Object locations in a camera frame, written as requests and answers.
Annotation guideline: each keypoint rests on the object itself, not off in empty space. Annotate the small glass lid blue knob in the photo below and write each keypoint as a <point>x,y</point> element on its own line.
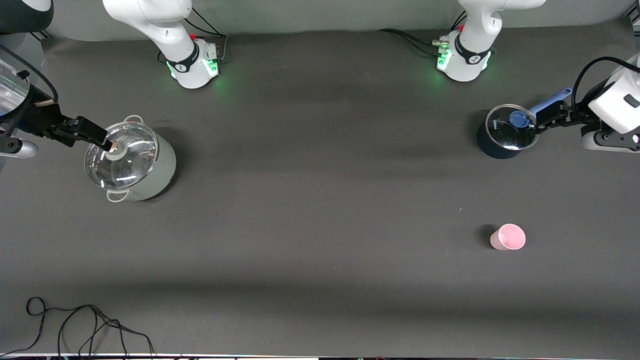
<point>502,132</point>

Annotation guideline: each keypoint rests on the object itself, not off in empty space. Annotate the pink plastic cup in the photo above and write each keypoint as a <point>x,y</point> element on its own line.
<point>507,237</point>

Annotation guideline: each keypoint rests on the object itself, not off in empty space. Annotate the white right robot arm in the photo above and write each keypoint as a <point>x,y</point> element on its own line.
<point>165,30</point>

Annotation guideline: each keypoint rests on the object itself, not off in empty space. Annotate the dark grey table mat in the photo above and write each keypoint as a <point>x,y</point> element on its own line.
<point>320,240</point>

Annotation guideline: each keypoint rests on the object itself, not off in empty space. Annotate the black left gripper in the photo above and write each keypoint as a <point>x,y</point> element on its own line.
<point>578,116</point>

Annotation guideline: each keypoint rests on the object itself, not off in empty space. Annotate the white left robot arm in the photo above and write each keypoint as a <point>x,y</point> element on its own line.
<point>470,50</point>

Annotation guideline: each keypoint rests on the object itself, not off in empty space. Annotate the large glass pot lid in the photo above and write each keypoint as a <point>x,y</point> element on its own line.
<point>130,165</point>

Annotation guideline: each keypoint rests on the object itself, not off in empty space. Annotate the dark blue saucepan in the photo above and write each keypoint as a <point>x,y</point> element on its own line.
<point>492,150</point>

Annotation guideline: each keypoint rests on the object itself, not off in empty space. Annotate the grey-green cooking pot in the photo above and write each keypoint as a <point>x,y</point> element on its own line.
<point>160,175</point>

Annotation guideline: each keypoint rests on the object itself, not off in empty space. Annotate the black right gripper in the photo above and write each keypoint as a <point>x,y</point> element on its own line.
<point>36,118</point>

